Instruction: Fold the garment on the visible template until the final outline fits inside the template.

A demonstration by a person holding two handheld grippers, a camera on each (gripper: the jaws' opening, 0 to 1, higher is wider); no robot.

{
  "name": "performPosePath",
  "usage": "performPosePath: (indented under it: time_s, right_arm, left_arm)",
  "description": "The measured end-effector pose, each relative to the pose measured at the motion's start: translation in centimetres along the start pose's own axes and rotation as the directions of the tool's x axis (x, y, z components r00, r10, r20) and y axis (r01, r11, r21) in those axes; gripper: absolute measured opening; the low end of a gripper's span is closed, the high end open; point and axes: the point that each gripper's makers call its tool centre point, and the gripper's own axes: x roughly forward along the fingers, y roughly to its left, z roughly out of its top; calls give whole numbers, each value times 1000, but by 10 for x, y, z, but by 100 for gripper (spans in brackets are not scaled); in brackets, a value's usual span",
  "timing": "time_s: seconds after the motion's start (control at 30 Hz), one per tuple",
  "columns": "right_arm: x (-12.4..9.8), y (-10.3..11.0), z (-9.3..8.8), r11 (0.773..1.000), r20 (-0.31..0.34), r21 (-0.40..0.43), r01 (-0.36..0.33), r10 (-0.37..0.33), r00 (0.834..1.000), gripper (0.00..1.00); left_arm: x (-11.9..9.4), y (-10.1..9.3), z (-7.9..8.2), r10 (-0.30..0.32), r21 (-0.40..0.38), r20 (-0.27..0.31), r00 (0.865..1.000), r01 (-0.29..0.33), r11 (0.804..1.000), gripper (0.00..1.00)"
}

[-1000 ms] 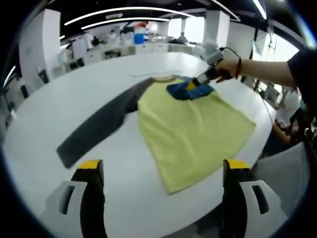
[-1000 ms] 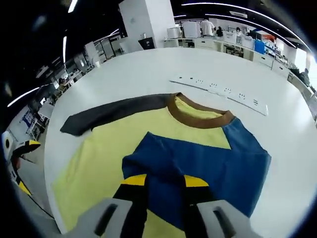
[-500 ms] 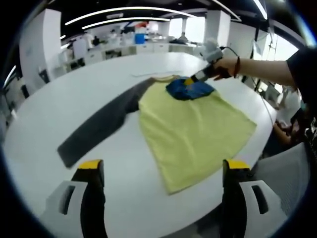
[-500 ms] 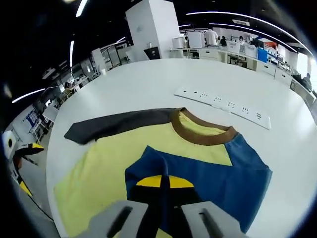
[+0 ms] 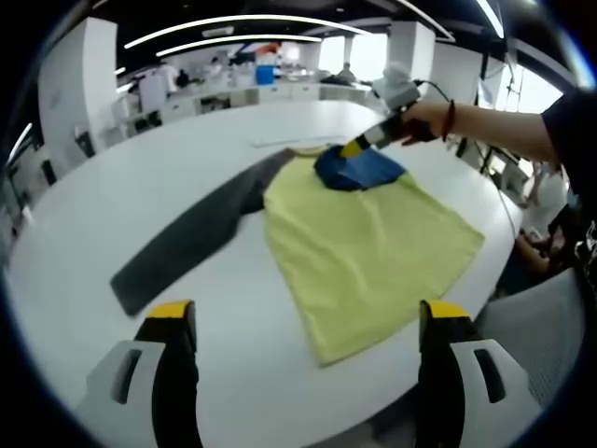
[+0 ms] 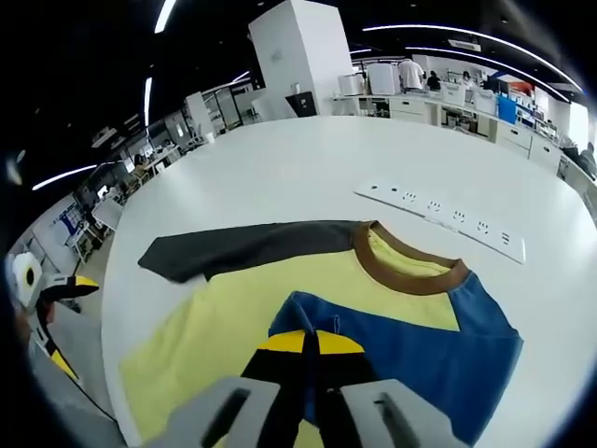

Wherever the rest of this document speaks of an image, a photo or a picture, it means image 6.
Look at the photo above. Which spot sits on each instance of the small white appliance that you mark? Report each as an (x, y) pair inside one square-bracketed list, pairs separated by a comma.
[(350, 85)]

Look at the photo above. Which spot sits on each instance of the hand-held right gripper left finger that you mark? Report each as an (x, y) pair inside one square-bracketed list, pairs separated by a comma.
[(270, 392)]

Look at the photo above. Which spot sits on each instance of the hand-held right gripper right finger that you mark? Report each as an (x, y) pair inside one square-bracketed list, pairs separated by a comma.
[(359, 406)]

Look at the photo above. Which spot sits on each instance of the white storage bin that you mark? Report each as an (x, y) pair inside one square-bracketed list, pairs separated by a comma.
[(453, 95), (485, 102)]

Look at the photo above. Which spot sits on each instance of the blue box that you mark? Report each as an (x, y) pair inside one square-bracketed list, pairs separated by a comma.
[(506, 109)]

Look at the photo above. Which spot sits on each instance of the white square pillar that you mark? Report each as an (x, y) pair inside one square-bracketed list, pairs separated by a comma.
[(303, 56)]

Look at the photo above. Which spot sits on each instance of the white power strip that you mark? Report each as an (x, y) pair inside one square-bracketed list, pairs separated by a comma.
[(443, 210)]

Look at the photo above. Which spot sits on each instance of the large white appliance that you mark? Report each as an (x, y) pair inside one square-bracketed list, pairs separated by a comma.
[(381, 79)]

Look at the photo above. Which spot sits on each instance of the white paper cup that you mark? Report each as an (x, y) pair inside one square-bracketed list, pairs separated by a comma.
[(210, 139)]

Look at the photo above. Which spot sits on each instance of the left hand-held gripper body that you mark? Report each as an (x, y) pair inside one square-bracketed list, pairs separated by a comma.
[(28, 280)]

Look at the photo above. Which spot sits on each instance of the yellow blue black garment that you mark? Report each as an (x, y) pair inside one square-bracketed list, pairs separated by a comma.
[(261, 289)]

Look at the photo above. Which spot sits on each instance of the black bin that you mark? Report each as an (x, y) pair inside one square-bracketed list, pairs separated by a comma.
[(302, 105)]

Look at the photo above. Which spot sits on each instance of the white ceiling light strip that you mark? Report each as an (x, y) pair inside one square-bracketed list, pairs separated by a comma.
[(148, 102), (164, 15), (65, 176)]

